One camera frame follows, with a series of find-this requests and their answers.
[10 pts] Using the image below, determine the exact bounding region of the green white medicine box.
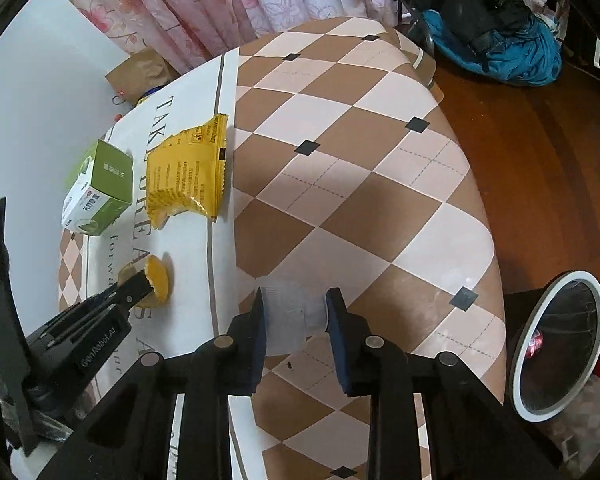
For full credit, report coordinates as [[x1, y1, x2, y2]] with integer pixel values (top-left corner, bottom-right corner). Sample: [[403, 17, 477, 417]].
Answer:
[[61, 140, 133, 236]]

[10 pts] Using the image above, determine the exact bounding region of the blue black clothes pile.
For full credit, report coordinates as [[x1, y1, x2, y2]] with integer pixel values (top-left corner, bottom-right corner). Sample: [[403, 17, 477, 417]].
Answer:
[[393, 0, 562, 87]]

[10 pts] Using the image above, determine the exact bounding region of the yellow snack bag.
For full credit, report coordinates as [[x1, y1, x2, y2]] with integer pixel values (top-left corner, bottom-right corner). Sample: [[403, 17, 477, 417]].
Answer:
[[145, 114, 228, 230]]

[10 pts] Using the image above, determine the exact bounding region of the brown paper bag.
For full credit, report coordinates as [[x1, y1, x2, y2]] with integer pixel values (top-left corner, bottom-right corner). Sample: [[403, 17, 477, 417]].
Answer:
[[106, 48, 180, 105]]

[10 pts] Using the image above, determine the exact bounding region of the checkered tablecloth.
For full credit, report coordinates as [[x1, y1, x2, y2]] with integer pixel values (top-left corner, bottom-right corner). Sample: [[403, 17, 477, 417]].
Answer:
[[57, 15, 508, 480]]

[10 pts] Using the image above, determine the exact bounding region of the white round trash bin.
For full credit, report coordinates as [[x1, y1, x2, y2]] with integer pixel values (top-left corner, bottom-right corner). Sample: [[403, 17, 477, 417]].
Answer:
[[504, 270, 600, 422]]

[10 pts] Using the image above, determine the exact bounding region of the red cola can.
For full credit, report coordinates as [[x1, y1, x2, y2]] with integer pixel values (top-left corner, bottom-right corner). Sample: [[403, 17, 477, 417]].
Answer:
[[524, 328, 544, 360]]

